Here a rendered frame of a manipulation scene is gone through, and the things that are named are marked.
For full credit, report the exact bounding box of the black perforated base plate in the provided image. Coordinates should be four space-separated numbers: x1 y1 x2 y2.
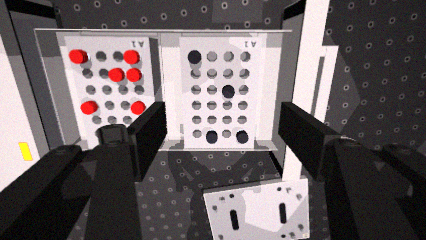
47 0 426 240

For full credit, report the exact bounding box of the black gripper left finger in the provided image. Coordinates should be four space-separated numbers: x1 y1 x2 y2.
0 102 167 240

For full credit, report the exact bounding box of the grey cooling block with red-capped tubes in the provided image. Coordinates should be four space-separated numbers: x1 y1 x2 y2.
64 36 163 149

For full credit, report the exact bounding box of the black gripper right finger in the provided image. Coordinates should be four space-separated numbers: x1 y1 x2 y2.
278 102 426 240

